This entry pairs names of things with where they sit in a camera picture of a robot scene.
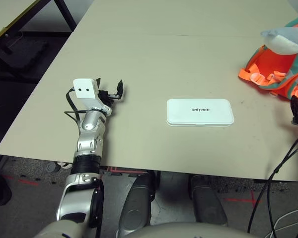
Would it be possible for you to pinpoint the side table with black frame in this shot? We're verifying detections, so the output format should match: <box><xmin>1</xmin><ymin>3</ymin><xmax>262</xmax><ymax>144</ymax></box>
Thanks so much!
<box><xmin>0</xmin><ymin>0</ymin><xmax>77</xmax><ymax>48</ymax></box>

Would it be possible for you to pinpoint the grey right robot leg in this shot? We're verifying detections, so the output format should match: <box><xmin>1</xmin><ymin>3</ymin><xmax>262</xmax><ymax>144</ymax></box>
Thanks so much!
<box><xmin>188</xmin><ymin>175</ymin><xmax>229</xmax><ymax>228</ymax></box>

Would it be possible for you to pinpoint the grey robot torso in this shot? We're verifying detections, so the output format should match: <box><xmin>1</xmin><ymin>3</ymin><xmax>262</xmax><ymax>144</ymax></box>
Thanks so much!
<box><xmin>116</xmin><ymin>221</ymin><xmax>250</xmax><ymax>238</ymax></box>

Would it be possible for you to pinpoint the grey white plush toy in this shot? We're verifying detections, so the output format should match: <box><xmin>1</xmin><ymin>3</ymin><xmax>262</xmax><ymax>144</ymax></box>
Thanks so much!
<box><xmin>260</xmin><ymin>24</ymin><xmax>298</xmax><ymax>56</ymax></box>

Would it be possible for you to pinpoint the grey left robot leg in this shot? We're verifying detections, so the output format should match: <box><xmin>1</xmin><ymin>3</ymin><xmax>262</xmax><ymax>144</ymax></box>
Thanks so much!
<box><xmin>118</xmin><ymin>171</ymin><xmax>157</xmax><ymax>238</ymax></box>

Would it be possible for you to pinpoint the white Unitree pencil case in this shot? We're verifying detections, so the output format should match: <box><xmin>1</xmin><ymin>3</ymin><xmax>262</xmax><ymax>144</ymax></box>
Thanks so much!
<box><xmin>166</xmin><ymin>98</ymin><xmax>235</xmax><ymax>127</ymax></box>

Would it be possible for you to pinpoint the black floor mat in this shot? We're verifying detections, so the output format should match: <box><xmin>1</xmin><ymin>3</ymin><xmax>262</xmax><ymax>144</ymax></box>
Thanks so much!
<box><xmin>0</xmin><ymin>37</ymin><xmax>51</xmax><ymax>73</ymax></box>

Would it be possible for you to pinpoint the teal and orange backpack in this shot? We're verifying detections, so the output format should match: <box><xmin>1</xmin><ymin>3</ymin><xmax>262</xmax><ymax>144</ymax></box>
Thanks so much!
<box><xmin>238</xmin><ymin>14</ymin><xmax>298</xmax><ymax>105</ymax></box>

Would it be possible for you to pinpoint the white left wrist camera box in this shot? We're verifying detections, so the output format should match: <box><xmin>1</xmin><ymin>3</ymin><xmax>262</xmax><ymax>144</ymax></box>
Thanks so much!
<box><xmin>73</xmin><ymin>78</ymin><xmax>113</xmax><ymax>117</ymax></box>

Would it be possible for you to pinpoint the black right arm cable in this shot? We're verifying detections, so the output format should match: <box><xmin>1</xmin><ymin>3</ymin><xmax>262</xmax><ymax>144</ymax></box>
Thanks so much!
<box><xmin>247</xmin><ymin>128</ymin><xmax>298</xmax><ymax>234</ymax></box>
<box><xmin>266</xmin><ymin>136</ymin><xmax>298</xmax><ymax>238</ymax></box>

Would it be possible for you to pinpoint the white floor cable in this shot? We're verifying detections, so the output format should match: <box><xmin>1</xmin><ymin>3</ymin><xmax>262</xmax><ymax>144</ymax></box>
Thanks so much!
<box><xmin>264</xmin><ymin>207</ymin><xmax>298</xmax><ymax>238</ymax></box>

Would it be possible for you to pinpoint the grey table caster wheel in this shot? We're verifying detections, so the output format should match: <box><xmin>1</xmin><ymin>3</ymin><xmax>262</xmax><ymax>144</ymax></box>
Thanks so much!
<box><xmin>46</xmin><ymin>162</ymin><xmax>58</xmax><ymax>174</ymax></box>

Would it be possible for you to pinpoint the grey robot leg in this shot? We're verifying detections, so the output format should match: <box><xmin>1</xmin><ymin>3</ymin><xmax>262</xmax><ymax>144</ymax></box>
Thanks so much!
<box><xmin>118</xmin><ymin>171</ymin><xmax>157</xmax><ymax>238</ymax></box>
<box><xmin>188</xmin><ymin>175</ymin><xmax>229</xmax><ymax>228</ymax></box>

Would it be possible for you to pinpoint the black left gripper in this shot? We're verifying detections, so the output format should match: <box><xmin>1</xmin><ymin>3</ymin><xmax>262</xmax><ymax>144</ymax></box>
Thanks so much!
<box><xmin>94</xmin><ymin>78</ymin><xmax>125</xmax><ymax>103</ymax></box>

